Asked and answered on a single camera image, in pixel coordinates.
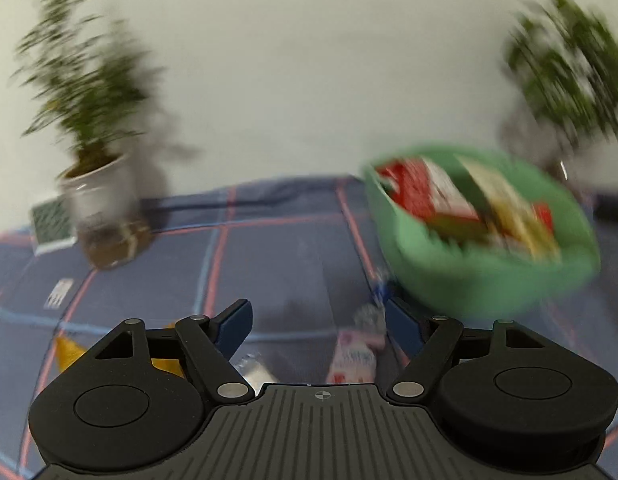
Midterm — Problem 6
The green plastic basin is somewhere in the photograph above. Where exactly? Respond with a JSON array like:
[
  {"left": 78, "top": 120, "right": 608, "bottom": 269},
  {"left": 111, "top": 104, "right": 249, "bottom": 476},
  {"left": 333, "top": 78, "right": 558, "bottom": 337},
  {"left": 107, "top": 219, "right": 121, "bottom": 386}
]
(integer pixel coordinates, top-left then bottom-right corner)
[{"left": 361, "top": 144, "right": 603, "bottom": 320}]

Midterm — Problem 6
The green patterned card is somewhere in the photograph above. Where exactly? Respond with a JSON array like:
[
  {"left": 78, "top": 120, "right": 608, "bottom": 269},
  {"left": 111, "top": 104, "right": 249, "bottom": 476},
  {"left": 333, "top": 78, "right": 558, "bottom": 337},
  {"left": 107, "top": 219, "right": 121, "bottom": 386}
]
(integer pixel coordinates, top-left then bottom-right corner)
[{"left": 28, "top": 194, "right": 78, "bottom": 257}]

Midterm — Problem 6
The blue candy wrapper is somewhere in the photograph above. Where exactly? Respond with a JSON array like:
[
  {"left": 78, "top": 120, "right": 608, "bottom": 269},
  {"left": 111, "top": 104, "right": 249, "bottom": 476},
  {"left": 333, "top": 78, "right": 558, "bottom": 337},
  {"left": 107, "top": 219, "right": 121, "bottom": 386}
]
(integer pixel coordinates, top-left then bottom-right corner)
[{"left": 373, "top": 267, "right": 391, "bottom": 313}]

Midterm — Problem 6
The pink white candy packet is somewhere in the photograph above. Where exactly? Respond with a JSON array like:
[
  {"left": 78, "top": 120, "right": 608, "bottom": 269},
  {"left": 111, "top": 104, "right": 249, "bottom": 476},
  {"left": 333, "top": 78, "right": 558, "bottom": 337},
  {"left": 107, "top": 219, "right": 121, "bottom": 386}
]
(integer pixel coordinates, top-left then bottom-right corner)
[{"left": 325, "top": 329, "right": 378, "bottom": 386}]

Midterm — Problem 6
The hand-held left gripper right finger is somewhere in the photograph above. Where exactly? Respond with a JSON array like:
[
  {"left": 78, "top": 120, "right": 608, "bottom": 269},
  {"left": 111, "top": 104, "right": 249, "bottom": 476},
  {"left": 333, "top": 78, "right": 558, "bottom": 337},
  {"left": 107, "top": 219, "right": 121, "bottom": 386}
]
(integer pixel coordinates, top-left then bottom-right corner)
[{"left": 386, "top": 296, "right": 554, "bottom": 404}]

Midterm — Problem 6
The flat yellow wrapper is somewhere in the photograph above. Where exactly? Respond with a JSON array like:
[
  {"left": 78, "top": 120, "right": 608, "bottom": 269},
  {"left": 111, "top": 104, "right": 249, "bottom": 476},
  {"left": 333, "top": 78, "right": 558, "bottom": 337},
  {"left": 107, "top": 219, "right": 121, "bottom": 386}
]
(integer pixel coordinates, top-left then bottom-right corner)
[{"left": 53, "top": 335, "right": 186, "bottom": 382}]

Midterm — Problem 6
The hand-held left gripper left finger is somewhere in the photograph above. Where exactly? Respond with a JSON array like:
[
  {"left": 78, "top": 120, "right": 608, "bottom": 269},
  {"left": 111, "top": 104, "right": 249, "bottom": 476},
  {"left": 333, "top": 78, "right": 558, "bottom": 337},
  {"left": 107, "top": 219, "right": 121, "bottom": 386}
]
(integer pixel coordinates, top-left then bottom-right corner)
[{"left": 82, "top": 299, "right": 255, "bottom": 404}]

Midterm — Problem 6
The silver white snack packet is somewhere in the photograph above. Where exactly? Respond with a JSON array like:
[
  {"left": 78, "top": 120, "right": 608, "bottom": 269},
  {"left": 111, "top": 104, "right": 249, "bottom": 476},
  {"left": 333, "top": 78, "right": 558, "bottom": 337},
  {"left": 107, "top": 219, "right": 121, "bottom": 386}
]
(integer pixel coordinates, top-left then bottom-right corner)
[{"left": 233, "top": 352, "right": 280, "bottom": 397}]

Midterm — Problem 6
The small white cloth tag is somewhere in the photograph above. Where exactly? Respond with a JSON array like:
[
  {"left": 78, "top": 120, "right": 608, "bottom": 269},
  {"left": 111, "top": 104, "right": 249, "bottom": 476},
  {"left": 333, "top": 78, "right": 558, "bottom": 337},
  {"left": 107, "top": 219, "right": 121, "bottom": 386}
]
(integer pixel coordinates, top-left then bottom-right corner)
[{"left": 42, "top": 277, "right": 76, "bottom": 311}]

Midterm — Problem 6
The white round snack packet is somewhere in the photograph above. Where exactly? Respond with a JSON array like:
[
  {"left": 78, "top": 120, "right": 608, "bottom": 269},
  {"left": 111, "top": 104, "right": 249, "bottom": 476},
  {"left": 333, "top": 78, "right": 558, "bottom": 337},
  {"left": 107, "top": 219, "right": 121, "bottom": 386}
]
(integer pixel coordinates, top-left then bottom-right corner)
[{"left": 353, "top": 302, "right": 388, "bottom": 350}]

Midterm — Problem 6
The broad-leaf plant in glass vase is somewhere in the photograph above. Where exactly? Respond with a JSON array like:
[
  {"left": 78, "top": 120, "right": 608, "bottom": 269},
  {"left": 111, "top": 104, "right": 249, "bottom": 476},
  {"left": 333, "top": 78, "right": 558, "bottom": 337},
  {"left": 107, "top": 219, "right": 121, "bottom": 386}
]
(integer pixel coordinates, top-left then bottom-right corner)
[{"left": 496, "top": 0, "right": 618, "bottom": 188}]

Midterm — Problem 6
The potted plant in white pot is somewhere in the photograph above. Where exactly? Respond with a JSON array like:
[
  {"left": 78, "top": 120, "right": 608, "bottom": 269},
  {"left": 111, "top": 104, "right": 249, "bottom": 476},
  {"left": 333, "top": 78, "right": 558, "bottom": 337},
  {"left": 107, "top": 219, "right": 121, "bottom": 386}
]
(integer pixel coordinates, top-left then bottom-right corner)
[{"left": 12, "top": 0, "right": 200, "bottom": 272}]

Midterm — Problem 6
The shiny red snack bar packet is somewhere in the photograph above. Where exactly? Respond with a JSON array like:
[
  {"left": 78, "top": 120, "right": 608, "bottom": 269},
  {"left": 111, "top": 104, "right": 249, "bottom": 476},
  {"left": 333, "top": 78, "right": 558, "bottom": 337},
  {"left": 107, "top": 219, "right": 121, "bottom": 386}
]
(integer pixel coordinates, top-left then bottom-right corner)
[{"left": 531, "top": 202, "right": 556, "bottom": 235}]

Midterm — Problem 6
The yellow snack packet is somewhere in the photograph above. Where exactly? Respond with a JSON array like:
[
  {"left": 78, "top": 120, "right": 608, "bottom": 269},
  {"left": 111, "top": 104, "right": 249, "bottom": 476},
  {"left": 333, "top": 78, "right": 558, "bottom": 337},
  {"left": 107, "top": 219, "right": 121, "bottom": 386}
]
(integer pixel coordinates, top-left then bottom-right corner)
[{"left": 459, "top": 157, "right": 563, "bottom": 262}]

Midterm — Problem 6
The blue plaid blanket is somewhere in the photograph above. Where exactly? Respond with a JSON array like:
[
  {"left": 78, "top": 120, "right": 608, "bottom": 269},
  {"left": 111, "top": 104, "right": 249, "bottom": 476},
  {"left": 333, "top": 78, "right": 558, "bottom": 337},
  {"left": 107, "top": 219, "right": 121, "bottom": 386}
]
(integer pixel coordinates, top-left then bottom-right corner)
[{"left": 0, "top": 175, "right": 618, "bottom": 480}]

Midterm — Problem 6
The long red white-print snack packet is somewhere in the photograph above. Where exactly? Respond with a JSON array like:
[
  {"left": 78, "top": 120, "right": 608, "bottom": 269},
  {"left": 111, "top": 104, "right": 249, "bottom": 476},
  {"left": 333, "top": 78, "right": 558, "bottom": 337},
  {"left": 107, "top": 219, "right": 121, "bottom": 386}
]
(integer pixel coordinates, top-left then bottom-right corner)
[{"left": 376, "top": 157, "right": 484, "bottom": 224}]

